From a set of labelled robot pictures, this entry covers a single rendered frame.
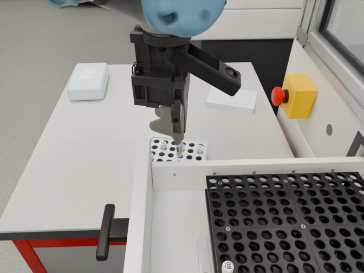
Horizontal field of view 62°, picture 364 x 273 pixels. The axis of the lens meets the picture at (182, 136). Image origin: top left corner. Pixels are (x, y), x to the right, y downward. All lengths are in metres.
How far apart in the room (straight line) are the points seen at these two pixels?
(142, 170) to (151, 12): 0.24
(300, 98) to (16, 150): 1.71
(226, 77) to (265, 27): 0.68
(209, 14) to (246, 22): 0.86
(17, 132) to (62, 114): 1.35
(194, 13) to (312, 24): 0.49
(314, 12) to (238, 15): 0.43
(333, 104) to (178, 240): 0.36
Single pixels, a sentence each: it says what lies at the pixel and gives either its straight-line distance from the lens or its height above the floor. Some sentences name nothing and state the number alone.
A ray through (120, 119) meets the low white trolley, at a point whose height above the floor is 0.76.
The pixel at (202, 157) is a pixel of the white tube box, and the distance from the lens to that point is 0.62.
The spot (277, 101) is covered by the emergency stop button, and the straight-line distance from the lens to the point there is 0.66.
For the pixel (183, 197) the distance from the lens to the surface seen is 0.50.
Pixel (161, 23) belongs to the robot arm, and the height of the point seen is 1.15.
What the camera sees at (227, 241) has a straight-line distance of 0.38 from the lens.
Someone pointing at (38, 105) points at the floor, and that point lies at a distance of 2.41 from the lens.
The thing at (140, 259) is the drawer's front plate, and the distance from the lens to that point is 0.34.
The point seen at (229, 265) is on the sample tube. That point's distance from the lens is 0.36.
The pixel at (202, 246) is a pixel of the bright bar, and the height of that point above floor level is 0.85.
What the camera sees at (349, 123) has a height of 0.92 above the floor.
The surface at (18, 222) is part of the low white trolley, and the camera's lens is 0.63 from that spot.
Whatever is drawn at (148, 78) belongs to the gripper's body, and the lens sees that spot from 0.47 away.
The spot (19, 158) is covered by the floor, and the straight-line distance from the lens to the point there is 1.99.
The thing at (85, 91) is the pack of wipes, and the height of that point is 0.79.
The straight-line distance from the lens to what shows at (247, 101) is 0.83.
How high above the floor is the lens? 1.23
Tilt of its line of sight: 40 degrees down
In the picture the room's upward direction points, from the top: straight up
